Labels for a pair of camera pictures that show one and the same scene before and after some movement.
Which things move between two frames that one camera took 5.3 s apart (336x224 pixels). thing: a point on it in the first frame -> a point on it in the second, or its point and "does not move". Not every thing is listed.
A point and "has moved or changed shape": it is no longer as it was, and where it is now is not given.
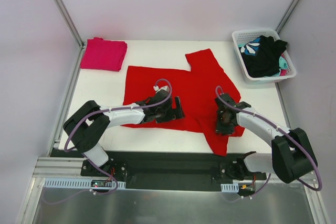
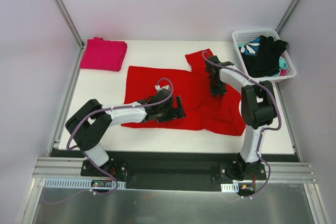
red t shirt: x=197 y=86 has moved or changed shape
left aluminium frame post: x=66 y=16 does not move
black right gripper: x=221 y=128 -> x=217 y=87
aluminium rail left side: x=59 y=167 does not move
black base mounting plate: x=177 y=171 does not move
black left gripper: x=171 y=114 does not move
